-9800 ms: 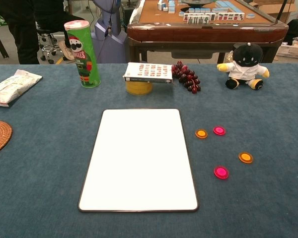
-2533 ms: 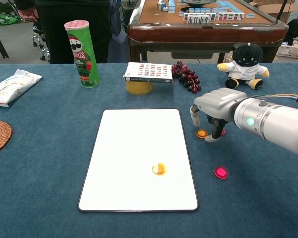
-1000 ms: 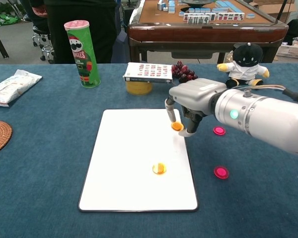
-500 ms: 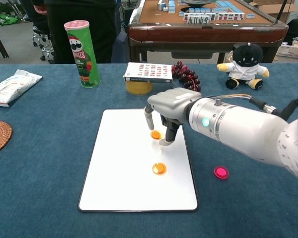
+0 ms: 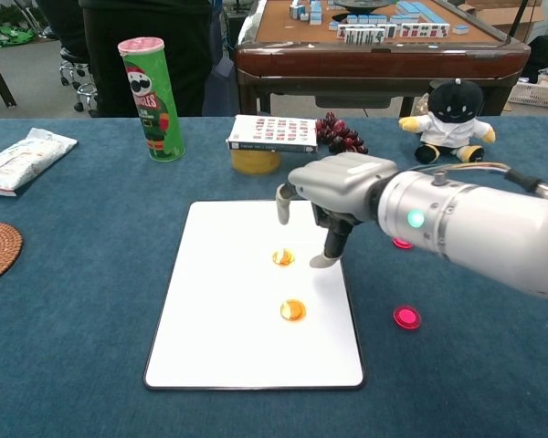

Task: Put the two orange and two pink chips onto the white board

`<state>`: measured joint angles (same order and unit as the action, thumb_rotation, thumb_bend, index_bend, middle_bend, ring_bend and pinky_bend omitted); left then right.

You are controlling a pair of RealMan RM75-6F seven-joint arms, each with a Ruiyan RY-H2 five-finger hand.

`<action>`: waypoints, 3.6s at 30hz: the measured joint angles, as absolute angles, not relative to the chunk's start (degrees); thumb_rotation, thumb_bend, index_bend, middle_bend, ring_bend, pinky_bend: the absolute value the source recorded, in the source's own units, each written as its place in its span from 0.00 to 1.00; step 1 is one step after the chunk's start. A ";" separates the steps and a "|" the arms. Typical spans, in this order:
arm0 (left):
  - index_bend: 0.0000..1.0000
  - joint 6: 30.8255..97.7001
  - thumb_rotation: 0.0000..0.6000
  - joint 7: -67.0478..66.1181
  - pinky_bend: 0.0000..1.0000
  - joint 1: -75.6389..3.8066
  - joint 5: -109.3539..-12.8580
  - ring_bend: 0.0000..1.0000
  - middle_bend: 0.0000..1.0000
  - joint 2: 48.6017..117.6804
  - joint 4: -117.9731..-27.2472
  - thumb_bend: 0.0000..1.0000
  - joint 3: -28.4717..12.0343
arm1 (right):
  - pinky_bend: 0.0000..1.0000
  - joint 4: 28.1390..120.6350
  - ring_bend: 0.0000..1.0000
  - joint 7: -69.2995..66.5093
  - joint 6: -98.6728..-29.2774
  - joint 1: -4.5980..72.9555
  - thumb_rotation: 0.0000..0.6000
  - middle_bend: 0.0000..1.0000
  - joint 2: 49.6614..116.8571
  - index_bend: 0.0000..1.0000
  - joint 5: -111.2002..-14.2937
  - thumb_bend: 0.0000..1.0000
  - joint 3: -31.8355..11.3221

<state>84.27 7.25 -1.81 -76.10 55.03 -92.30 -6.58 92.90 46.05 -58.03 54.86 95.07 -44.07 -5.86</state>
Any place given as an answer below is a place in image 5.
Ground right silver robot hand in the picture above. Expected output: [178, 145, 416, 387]
[276, 151, 401, 270]

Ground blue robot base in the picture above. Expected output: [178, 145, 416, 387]
[202, 0, 238, 118]

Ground white rectangular board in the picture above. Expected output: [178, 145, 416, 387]
[142, 199, 365, 391]

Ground dark red grape bunch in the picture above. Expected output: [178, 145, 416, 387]
[314, 111, 370, 156]

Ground white book with picture grid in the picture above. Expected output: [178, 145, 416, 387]
[226, 114, 320, 155]

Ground yellow round container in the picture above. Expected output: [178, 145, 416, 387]
[231, 149, 282, 176]

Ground black-headed plush toy white coat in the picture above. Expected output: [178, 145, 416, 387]
[397, 78, 497, 166]

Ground brown mahjong table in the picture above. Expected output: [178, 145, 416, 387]
[232, 0, 532, 118]

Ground mahjong tiles with green prints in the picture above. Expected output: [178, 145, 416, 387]
[336, 23, 397, 46]

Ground blue backed mahjong tile row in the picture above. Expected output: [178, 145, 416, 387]
[327, 13, 421, 25]
[395, 0, 436, 18]

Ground mahjong tiles with red prints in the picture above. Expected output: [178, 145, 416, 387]
[396, 22, 451, 39]

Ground stacked blue white mahjong tiles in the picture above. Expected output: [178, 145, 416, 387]
[288, 0, 324, 25]

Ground black mahjong table dome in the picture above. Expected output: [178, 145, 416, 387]
[332, 0, 397, 13]

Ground person in black clothes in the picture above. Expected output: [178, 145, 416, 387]
[79, 0, 214, 119]

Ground green Pringles can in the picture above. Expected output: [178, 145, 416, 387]
[117, 36, 187, 163]

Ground white plastic basket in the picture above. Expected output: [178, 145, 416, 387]
[507, 75, 548, 110]

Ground brown cardboard boxes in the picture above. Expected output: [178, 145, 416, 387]
[465, 0, 548, 45]

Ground black bag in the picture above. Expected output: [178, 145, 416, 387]
[524, 35, 548, 85]

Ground black stool chrome base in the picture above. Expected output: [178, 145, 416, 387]
[58, 45, 98, 114]

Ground blue tablecloth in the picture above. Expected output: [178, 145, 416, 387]
[0, 116, 548, 438]

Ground white snack bag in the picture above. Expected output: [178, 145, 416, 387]
[0, 127, 79, 198]

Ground dark wooden leg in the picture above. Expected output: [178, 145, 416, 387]
[0, 40, 18, 109]

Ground right arm wrist cable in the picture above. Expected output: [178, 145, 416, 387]
[410, 162, 548, 204]

